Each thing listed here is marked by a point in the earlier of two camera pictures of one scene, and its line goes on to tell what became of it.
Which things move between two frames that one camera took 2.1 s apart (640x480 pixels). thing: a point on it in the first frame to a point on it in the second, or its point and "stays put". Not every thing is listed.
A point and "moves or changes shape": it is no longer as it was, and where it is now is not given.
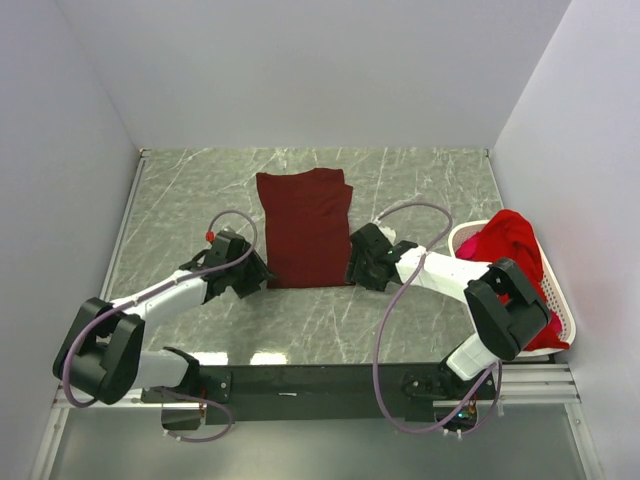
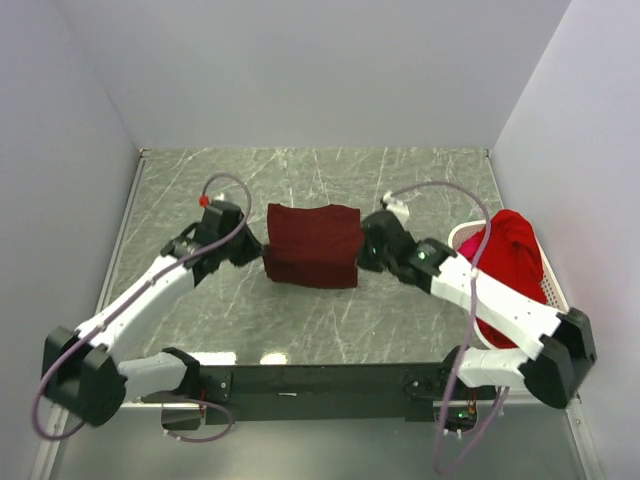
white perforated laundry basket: (551, 284) stays put
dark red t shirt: (307, 217) moves or changes shape
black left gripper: (257, 273) to (253, 248)
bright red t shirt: (511, 234) stays put
